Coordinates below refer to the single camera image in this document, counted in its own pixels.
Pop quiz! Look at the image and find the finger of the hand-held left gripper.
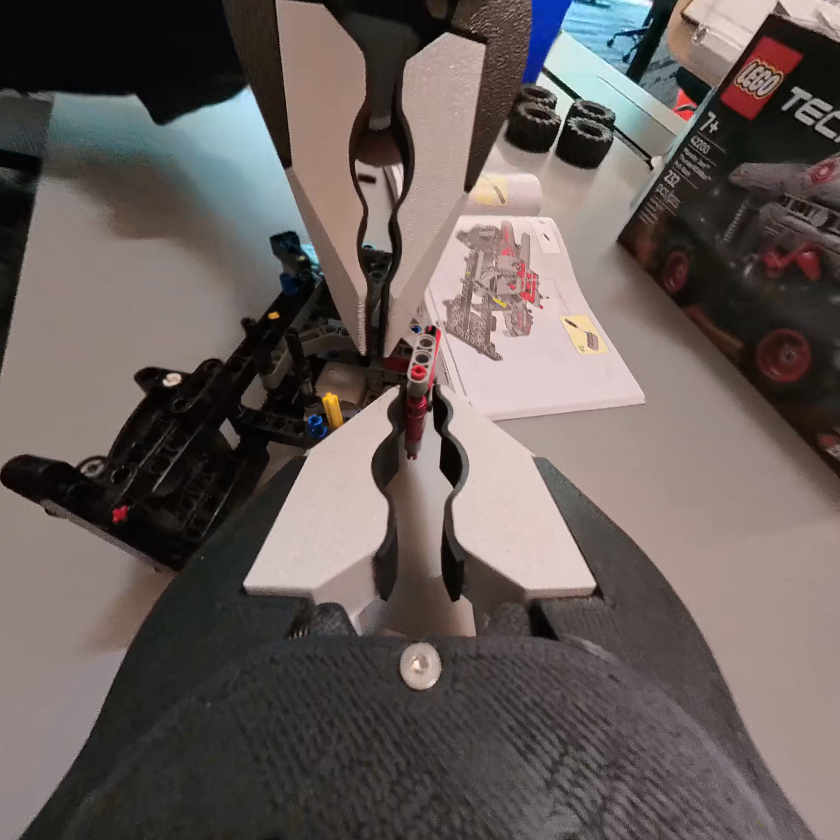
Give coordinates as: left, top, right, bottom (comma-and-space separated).
382, 29, 490, 358
274, 0, 382, 358

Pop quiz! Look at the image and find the grey red toy truck model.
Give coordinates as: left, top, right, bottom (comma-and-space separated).
0, 231, 421, 573

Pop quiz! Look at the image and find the white instruction booklet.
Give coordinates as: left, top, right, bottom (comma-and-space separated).
384, 164, 647, 422

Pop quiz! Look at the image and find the pale adjoining desk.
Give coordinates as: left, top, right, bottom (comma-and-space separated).
535, 33, 686, 172

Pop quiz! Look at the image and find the grey red toy beam piece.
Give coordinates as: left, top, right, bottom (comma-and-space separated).
402, 323, 444, 462

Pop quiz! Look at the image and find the grey desk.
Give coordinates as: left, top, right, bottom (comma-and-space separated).
0, 85, 840, 840

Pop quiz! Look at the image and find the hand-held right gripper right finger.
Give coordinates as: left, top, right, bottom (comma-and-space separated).
433, 386, 598, 636

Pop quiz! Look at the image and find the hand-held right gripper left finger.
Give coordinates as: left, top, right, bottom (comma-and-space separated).
243, 386, 403, 636

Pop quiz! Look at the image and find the blue plastic storage bin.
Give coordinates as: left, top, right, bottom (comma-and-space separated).
530, 0, 572, 73

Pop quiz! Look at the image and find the person's left hand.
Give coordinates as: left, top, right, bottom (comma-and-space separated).
354, 125, 404, 165

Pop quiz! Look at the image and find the dark background table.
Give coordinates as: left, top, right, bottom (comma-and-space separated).
626, 0, 677, 83

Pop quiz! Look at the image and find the black toy set box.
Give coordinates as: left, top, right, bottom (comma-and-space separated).
617, 13, 840, 483

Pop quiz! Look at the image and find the person's left forearm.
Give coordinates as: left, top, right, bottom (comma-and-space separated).
0, 0, 253, 126

